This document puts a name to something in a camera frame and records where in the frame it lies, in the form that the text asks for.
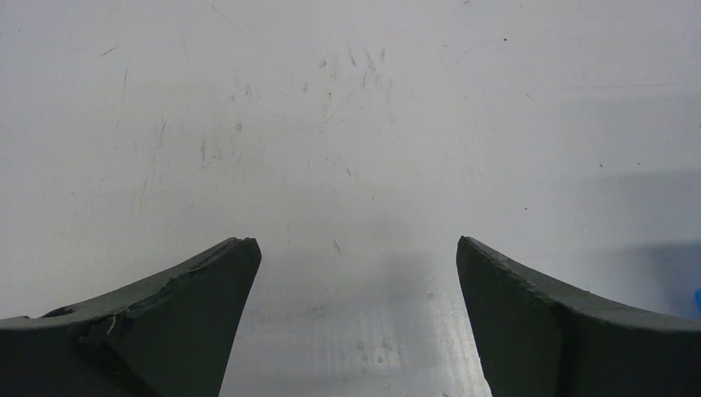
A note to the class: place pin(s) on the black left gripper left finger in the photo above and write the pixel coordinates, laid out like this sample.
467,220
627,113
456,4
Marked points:
169,334

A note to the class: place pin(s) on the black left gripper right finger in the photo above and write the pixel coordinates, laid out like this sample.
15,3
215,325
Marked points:
539,336

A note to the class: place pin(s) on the blue object at edge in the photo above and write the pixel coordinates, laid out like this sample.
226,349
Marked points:
697,298

